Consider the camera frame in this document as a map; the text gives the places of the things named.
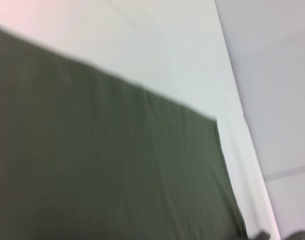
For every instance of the dark green t-shirt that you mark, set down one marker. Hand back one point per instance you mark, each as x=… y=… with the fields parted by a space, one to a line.
x=92 y=162

